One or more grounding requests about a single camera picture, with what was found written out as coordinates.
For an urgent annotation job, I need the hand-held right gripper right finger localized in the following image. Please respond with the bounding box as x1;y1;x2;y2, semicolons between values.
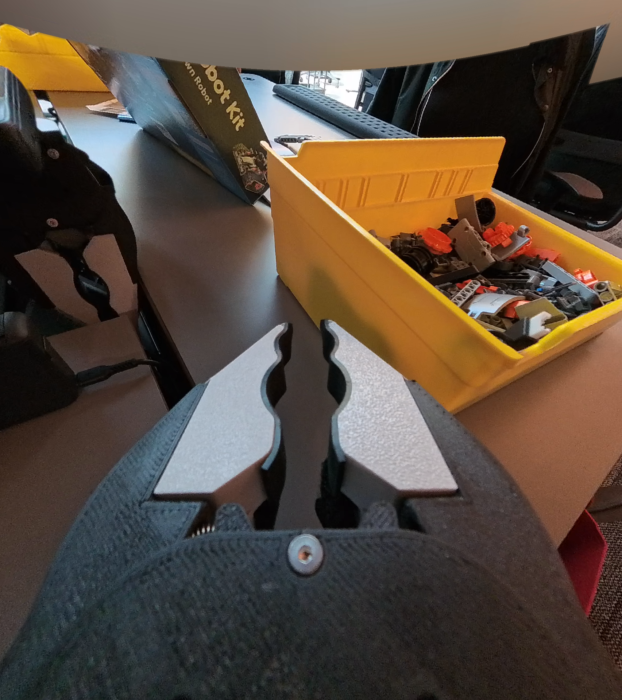
315;319;460;530

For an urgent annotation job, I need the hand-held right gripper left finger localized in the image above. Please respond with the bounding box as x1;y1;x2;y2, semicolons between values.
154;322;293;530

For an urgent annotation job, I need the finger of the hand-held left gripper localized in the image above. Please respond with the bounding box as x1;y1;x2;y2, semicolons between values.
82;233;140;319
14;245;96;326

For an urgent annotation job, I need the grey desk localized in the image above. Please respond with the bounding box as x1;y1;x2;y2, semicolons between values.
0;374;172;695
48;71;622;548

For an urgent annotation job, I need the yellow plastic bin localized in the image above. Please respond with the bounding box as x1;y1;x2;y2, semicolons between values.
260;136;622;415
0;23;110;92

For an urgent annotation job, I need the black and grey box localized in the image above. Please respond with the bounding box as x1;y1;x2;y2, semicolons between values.
0;312;146;445

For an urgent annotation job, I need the white instruction booklet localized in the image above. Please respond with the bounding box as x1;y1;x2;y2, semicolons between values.
85;98;132;119

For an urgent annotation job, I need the dark blue cardboard box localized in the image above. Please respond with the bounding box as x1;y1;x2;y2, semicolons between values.
67;39;273;207

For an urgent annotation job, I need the pile of toy building bricks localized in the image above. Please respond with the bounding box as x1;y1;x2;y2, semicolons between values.
371;194;622;352

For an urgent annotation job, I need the red object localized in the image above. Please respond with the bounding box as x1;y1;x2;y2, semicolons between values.
559;509;609;618

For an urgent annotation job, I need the black perforated strip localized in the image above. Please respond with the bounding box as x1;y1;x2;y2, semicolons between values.
273;83;420;141

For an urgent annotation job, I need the black cable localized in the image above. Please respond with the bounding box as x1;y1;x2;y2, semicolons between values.
76;358;161;385

